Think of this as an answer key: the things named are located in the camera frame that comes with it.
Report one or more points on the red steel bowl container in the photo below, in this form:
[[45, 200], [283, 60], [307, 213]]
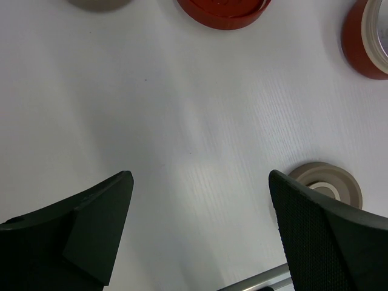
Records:
[[364, 38]]

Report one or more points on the red round lid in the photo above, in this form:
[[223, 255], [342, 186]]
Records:
[[224, 14]]

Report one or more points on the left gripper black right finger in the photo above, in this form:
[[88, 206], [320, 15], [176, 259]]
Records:
[[328, 244]]

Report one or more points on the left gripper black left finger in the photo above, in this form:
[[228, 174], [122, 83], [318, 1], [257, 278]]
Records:
[[69, 245]]

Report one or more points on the aluminium front rail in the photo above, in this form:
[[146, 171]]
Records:
[[277, 278]]

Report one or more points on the beige round lid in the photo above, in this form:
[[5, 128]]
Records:
[[331, 181]]

